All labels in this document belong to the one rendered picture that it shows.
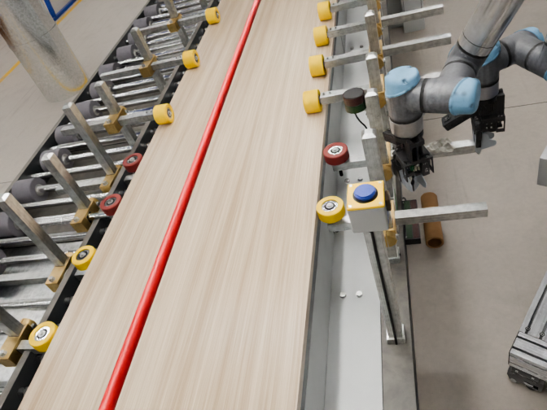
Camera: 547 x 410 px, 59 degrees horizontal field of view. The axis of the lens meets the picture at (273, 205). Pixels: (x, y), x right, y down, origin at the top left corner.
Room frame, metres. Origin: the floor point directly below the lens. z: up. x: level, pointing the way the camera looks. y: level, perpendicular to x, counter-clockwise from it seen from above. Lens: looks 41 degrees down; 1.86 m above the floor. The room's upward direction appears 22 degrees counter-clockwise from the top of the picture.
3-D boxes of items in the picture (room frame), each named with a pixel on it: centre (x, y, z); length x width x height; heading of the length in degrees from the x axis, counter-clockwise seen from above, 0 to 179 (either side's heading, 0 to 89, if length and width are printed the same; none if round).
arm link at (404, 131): (0.89, -0.36, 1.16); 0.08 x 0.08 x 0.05
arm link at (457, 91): (0.83, -0.45, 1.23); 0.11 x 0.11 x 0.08; 47
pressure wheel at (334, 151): (1.21, -0.25, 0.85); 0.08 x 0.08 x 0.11
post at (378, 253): (0.65, -0.17, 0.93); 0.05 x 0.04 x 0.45; 157
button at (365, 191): (0.65, -0.17, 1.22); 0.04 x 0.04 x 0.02
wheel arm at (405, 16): (1.84, -0.69, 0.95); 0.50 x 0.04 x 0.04; 67
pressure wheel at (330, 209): (0.99, -0.15, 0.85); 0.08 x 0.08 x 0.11
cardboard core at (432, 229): (1.53, -0.69, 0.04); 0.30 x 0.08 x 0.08; 157
